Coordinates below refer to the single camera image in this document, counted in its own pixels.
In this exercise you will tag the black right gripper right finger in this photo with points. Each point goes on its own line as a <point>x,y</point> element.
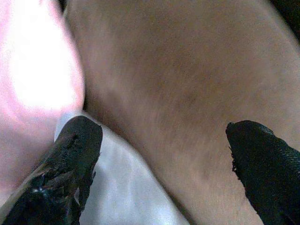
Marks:
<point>267,168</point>

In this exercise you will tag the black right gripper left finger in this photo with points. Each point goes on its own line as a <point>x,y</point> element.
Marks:
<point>63,173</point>

